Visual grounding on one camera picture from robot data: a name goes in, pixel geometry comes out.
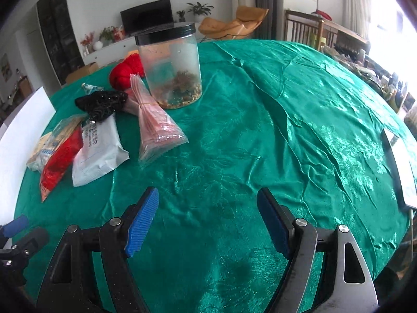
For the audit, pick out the clear striped packet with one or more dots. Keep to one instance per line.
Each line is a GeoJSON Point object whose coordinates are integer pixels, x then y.
{"type": "Point", "coordinates": [66, 127]}

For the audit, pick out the large green potted plant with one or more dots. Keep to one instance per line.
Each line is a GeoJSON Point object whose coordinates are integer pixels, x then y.
{"type": "Point", "coordinates": [199, 8]}

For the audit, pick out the white television cabinet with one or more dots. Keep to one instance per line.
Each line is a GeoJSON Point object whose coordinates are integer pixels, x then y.
{"type": "Point", "coordinates": [110, 47]}

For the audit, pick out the white foam board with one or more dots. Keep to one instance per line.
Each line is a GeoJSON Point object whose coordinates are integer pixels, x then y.
{"type": "Point", "coordinates": [19, 143]}

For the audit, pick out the white wet wipes packet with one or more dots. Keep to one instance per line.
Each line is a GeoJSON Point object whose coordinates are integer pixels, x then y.
{"type": "Point", "coordinates": [94, 150]}

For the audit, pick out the potted plant with red wrap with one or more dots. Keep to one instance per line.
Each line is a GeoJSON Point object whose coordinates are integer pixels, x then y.
{"type": "Point", "coordinates": [109, 34]}

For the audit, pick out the round white vase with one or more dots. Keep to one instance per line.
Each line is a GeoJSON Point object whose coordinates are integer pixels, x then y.
{"type": "Point", "coordinates": [97, 45]}

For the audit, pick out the orange lounge chair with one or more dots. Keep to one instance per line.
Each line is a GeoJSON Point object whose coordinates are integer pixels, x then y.
{"type": "Point", "coordinates": [234, 24]}

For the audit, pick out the black television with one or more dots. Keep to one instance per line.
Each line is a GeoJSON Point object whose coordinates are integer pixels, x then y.
{"type": "Point", "coordinates": [146, 16]}

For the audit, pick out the white panel with dark edge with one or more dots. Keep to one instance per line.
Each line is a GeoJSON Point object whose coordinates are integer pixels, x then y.
{"type": "Point", "coordinates": [402, 169]}

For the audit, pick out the wooden slatted chair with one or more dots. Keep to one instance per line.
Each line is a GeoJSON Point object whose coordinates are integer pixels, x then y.
{"type": "Point", "coordinates": [309, 29]}

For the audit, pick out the pink plastic bag bundle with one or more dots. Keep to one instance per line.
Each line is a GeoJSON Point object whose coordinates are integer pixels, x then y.
{"type": "Point", "coordinates": [153, 120]}

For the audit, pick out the dark tall cabinet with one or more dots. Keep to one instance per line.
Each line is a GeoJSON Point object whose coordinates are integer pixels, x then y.
{"type": "Point", "coordinates": [58, 32]}

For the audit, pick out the green satin tablecloth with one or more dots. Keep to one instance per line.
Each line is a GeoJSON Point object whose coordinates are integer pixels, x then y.
{"type": "Point", "coordinates": [260, 120]}

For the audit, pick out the beige tissue packet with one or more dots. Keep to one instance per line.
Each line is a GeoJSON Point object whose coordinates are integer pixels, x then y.
{"type": "Point", "coordinates": [40, 151]}

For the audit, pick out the wooden side table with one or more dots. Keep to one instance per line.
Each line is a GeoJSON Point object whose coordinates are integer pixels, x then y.
{"type": "Point", "coordinates": [352, 39]}

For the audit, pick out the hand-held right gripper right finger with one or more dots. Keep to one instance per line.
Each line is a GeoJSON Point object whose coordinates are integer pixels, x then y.
{"type": "Point", "coordinates": [273, 225]}

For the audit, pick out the black mesh pouch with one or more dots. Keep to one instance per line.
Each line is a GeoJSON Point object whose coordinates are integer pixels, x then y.
{"type": "Point", "coordinates": [101, 102]}

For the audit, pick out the red flowers in vase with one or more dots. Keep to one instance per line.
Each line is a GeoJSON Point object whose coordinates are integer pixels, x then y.
{"type": "Point", "coordinates": [87, 40]}

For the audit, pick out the cardboard box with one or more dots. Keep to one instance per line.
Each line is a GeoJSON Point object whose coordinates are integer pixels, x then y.
{"type": "Point", "coordinates": [86, 69]}

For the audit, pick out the red plastic packet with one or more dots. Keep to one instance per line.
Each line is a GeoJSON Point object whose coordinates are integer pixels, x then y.
{"type": "Point", "coordinates": [60, 163]}

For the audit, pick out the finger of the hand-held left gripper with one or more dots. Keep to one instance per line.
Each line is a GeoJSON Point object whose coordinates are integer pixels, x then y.
{"type": "Point", "coordinates": [32, 238]}
{"type": "Point", "coordinates": [14, 225]}

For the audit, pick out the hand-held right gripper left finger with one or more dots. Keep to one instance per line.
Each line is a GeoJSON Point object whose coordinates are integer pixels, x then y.
{"type": "Point", "coordinates": [141, 225]}

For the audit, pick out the red yarn ball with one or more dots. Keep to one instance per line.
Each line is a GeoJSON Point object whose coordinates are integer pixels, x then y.
{"type": "Point", "coordinates": [125, 70]}

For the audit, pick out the red cushion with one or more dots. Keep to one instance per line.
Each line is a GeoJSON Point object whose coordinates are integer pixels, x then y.
{"type": "Point", "coordinates": [323, 14]}

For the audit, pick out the white sheer curtain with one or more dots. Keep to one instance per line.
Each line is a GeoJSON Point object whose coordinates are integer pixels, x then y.
{"type": "Point", "coordinates": [355, 0]}

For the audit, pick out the clear plastic jar black lid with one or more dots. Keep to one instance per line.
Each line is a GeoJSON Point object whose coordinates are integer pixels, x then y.
{"type": "Point", "coordinates": [169, 65]}

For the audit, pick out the small green potted plant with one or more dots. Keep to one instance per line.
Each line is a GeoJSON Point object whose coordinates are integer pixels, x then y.
{"type": "Point", "coordinates": [180, 15]}

